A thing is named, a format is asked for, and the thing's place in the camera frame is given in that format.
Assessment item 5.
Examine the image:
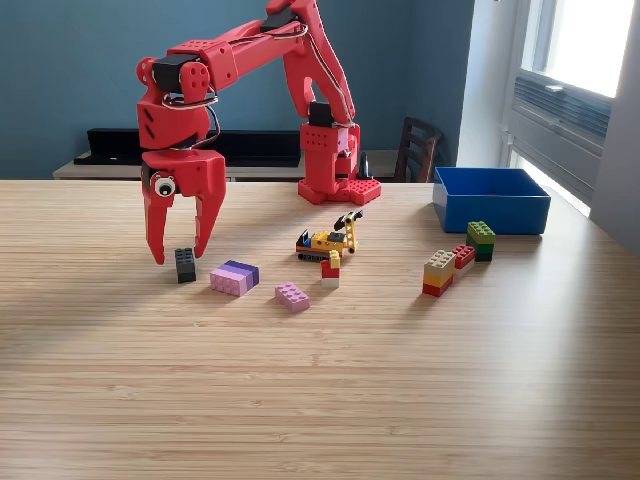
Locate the bright window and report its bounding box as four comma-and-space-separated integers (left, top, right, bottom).
519, 0, 640, 100

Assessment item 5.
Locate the pink lego brick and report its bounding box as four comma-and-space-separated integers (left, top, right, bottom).
274, 282, 311, 314

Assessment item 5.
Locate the blue plastic bin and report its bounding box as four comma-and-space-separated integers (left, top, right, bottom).
432, 166, 552, 235

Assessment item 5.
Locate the green brick stack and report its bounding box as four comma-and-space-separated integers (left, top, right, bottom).
465, 220, 497, 263

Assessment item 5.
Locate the red on white brick stack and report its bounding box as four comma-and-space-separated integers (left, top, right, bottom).
452, 243, 477, 281

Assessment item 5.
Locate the black wall shelf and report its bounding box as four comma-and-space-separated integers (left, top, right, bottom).
73, 127, 302, 168

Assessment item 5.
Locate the pink purple brick stack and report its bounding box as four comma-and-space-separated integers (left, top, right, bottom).
209, 259, 261, 298

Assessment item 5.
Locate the dark wooden chair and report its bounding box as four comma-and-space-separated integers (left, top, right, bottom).
394, 116, 445, 184

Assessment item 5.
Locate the tan yellow red brick stack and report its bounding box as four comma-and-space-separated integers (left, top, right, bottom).
422, 249, 457, 298

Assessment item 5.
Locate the pale wooden sideboard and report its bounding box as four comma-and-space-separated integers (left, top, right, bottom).
52, 149, 401, 183

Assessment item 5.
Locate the small yellow toy digger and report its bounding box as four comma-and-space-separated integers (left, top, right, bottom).
295, 209, 365, 263

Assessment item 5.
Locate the yellow red white brick stack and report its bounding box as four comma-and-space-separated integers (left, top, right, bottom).
320, 249, 342, 289

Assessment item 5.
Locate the dark grey black brick stack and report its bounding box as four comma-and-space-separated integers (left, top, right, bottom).
174, 247, 198, 285

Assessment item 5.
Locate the grey window vent unit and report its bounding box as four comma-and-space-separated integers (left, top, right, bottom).
502, 69, 614, 204

